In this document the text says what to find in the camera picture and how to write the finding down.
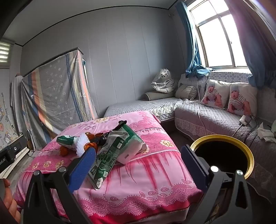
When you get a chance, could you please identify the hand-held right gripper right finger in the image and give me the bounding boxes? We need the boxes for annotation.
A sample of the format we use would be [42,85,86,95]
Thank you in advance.
[181,145,254,224]

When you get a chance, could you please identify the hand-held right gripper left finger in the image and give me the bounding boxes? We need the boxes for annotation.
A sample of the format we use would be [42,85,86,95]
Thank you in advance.
[22,147,96,224]

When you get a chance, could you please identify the green plastic wrapper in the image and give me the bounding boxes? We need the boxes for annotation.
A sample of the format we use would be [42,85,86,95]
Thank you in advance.
[87,130,127,190]

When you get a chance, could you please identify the yellow rimmed trash bin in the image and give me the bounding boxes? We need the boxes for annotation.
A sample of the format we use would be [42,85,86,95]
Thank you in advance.
[190,135,255,224]

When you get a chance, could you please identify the green white tissue pack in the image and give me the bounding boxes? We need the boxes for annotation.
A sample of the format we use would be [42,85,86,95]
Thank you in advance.
[110,125,147,164]

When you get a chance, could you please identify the person's left hand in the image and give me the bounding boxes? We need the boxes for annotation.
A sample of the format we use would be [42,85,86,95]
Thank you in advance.
[3,179,21,223]

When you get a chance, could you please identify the small green packet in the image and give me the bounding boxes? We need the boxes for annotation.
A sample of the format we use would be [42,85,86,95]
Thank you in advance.
[56,135,79,149]

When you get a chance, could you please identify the brown bottle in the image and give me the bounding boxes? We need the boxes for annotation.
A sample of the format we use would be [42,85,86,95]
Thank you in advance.
[85,132,108,142]

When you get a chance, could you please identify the grey quilted sofa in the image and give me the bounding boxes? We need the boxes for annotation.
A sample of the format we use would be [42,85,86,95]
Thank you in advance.
[104,69,276,216]

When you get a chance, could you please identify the black wrapper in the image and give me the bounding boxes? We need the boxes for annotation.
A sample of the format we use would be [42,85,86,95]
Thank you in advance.
[112,120,127,132]

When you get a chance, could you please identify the white hanging cloth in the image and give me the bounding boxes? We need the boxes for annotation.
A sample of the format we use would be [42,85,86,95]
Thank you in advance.
[10,73,27,138]

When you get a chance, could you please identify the white power strip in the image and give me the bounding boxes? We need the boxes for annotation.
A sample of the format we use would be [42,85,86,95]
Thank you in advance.
[239,115,252,126]

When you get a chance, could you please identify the baby print pillow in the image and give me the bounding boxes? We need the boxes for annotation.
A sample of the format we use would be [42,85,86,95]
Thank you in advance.
[200,79,231,110]
[226,83,258,117]

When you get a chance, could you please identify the grey ruffled pillow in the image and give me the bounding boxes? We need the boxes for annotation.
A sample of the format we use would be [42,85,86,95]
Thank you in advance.
[175,84,200,101]

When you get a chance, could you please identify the white tissue paper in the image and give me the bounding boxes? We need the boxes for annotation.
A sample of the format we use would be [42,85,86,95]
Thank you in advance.
[257,122,276,143]

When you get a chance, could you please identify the striped cloth covered wardrobe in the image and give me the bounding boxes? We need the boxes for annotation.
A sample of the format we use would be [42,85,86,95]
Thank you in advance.
[22,48,100,149]

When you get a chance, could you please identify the grey bolster pillow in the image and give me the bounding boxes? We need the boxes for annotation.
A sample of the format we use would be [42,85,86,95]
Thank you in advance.
[145,91,171,101]

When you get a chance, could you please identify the bagged tiger plush toy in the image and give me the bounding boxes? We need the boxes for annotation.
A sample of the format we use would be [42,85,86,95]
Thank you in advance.
[151,68,178,93]

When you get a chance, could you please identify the window blind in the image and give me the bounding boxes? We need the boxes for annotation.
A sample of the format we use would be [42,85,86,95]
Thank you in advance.
[0,39,15,69]

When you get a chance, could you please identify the blue curtain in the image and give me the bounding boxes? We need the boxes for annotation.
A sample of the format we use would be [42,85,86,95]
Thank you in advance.
[176,1,214,78]

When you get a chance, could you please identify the window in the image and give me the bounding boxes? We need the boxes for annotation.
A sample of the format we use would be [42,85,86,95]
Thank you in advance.
[186,0,249,68]

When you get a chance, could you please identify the dark purple-blue curtain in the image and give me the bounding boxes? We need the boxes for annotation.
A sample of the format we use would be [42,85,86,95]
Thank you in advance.
[224,0,276,88]

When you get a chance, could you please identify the cartoon wall poster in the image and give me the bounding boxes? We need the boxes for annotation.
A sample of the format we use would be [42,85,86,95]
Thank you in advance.
[0,93,22,151]

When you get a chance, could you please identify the white power strip cable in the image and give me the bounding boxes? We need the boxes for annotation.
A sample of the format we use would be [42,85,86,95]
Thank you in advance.
[232,124,243,137]

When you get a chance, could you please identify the thin white cable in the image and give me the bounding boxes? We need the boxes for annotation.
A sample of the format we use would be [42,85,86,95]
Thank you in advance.
[195,81,207,127]

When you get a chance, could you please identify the black cable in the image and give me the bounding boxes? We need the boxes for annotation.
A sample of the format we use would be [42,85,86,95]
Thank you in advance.
[248,115,263,143]

